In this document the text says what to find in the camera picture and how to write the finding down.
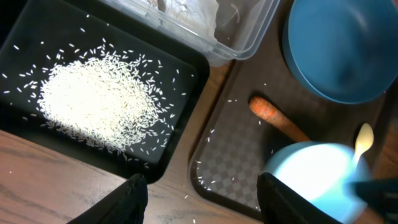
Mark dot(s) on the black rectangular bin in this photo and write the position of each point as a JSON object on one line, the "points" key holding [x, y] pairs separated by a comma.
{"points": [[12, 10]]}

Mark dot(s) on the orange carrot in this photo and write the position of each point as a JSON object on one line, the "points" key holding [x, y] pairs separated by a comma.
{"points": [[269, 113]]}

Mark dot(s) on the light blue bowl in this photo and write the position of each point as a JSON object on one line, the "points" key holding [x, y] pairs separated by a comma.
{"points": [[324, 175]]}

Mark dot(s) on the yellow plastic spoon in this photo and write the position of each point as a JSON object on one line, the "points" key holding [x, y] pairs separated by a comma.
{"points": [[363, 143]]}

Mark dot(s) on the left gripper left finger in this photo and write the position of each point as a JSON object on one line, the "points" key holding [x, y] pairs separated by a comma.
{"points": [[126, 204]]}

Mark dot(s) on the white rice pile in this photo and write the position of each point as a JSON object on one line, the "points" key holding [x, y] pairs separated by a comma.
{"points": [[92, 87]]}

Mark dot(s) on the dark brown serving tray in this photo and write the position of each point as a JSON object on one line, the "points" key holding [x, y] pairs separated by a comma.
{"points": [[236, 144]]}

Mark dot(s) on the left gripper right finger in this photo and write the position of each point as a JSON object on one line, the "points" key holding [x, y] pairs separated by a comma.
{"points": [[279, 204]]}

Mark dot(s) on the dark blue plate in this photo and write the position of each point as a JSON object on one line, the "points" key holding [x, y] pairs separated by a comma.
{"points": [[342, 50]]}

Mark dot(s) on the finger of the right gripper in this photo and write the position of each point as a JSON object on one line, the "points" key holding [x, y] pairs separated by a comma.
{"points": [[380, 195]]}

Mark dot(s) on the white napkin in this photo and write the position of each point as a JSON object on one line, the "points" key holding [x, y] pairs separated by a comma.
{"points": [[197, 14]]}

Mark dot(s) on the clear plastic bin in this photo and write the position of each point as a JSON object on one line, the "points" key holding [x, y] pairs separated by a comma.
{"points": [[221, 30]]}

